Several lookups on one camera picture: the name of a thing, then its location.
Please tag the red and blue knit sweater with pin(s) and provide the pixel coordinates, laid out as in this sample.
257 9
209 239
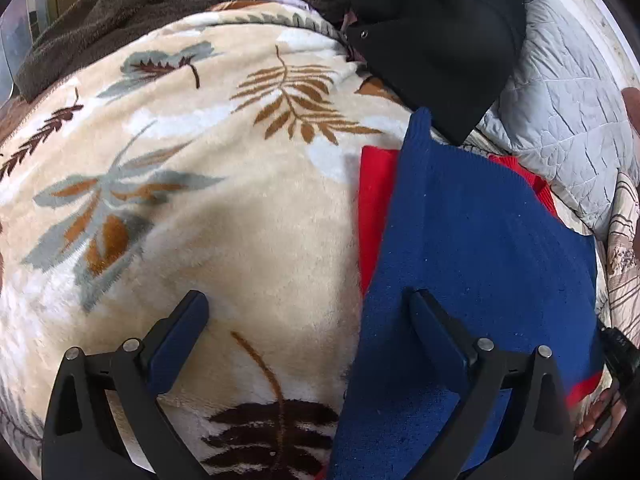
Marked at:
473 234

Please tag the leaf-pattern fleece blanket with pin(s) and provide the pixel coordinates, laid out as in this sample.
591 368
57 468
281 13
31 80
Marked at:
219 153

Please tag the beige patterned pillow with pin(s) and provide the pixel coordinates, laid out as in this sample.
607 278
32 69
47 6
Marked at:
620 298

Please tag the brown upholstered headboard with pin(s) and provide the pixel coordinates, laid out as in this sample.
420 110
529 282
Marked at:
631 98

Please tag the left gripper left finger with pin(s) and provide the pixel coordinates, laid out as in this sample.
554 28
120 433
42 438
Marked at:
80 437

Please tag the grey quilted pillow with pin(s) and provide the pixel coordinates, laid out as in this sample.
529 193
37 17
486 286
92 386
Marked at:
563 117

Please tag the black garment pile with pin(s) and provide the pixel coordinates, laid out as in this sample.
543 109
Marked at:
453 57

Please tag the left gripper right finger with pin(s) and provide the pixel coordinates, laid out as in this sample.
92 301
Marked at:
510 422

